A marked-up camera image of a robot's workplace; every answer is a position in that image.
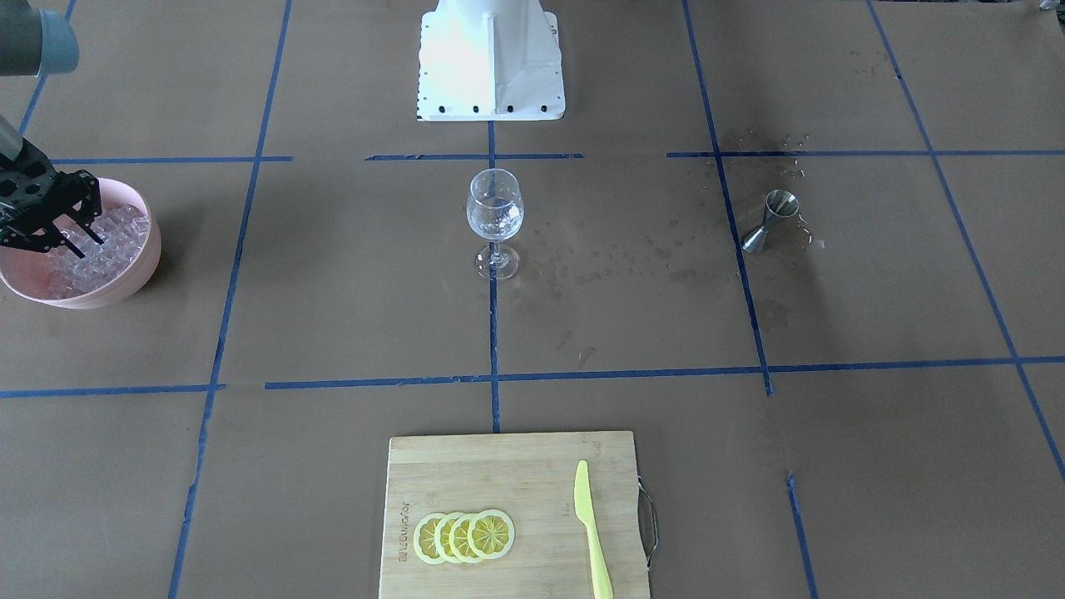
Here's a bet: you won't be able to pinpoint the lemon slice three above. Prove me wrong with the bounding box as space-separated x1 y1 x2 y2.
448 514 484 564

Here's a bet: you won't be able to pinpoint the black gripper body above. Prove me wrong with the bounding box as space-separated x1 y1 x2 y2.
1 139 102 250

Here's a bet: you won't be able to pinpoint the yellow plastic knife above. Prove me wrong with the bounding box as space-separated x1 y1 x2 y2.
572 460 615 598

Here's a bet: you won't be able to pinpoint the pink bowl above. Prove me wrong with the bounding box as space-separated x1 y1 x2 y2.
2 178 162 309

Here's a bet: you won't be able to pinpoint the white pedestal column base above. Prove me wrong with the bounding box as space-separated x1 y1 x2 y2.
416 1 567 122

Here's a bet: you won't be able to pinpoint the steel double jigger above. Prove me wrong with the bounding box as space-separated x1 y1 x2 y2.
741 189 800 254

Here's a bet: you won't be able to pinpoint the clear wine glass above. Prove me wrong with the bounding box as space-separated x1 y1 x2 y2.
465 168 524 280

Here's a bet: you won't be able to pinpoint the bamboo cutting board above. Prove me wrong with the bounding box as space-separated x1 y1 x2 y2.
378 431 651 598

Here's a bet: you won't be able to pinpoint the clear ice cubes pile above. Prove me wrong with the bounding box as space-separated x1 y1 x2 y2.
46 205 150 300

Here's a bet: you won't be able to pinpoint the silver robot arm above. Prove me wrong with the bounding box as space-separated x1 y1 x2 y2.
1 1 104 259

